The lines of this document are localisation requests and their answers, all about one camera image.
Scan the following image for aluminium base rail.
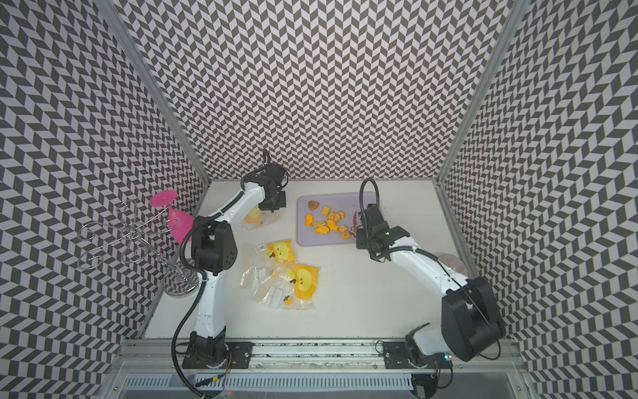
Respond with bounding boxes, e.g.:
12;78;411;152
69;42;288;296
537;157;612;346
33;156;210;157
97;338;538;398

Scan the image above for orange fish shaped cookie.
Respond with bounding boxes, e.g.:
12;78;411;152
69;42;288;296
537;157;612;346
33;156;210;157
315;225;331;234

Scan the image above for duck print bag lower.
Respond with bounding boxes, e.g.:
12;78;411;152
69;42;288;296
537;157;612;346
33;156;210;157
241;262;321;310

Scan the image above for duck print bag upper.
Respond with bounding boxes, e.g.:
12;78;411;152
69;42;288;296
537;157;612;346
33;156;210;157
252;239;297;266

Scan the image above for pink plastic wine glass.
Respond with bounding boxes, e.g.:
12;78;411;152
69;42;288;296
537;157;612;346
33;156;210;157
150;190;194;244

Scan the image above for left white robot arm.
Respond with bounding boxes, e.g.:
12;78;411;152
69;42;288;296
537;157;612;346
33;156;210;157
171;161;288;369

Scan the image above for duck print resealable bag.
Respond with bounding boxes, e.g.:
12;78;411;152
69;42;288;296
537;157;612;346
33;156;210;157
240;205;280;230

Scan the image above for chrome wire glass rack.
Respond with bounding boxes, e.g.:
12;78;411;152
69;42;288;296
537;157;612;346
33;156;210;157
75;199;199;298

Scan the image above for red metal tongs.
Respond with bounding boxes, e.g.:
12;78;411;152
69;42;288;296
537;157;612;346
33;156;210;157
350;211;360;236

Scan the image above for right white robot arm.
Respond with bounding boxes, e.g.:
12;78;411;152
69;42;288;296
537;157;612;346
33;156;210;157
357;204;505;367

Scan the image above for lavender plastic tray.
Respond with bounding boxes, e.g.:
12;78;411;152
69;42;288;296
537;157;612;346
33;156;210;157
296;192;361;246

